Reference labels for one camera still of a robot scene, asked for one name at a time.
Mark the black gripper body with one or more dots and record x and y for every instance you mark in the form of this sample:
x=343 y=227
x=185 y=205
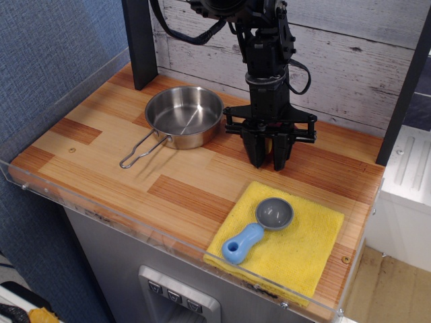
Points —
x=271 y=115

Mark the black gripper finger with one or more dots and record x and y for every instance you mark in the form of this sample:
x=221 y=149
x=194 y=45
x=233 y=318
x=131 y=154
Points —
x=254 y=143
x=280 y=161

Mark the red yellow toy fruit half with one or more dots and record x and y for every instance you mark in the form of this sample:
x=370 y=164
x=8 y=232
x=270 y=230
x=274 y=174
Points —
x=269 y=145

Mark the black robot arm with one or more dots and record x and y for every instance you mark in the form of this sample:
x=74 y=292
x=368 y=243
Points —
x=267 y=46

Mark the stainless steel pot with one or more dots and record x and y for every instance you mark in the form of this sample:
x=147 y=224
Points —
x=183 y=117

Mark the yellow black object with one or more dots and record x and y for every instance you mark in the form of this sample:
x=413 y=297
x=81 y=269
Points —
x=19 y=304

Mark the grey blue toy scoop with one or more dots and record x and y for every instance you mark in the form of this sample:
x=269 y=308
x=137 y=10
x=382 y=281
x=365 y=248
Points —
x=272 y=214

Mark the yellow cloth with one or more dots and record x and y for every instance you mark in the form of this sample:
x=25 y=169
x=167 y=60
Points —
x=287 y=263

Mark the white ribbed sink unit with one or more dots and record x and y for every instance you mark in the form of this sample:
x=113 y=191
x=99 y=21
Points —
x=399 y=224

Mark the silver button panel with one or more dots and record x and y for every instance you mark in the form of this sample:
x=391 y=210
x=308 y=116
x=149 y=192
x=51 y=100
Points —
x=170 y=300

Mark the grey toy cabinet front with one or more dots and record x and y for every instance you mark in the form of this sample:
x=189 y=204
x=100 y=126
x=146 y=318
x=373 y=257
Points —
x=116 y=259

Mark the black right post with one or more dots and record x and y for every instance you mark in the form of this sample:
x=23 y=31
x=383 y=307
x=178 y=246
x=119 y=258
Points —
x=409 y=85

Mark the black post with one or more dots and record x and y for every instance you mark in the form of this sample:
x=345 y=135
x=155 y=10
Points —
x=141 y=42
x=409 y=85

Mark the black left post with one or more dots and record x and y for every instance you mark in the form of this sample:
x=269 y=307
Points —
x=141 y=42

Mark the clear acrylic guard rail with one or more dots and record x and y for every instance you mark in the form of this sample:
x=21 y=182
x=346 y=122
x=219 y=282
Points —
x=180 y=198

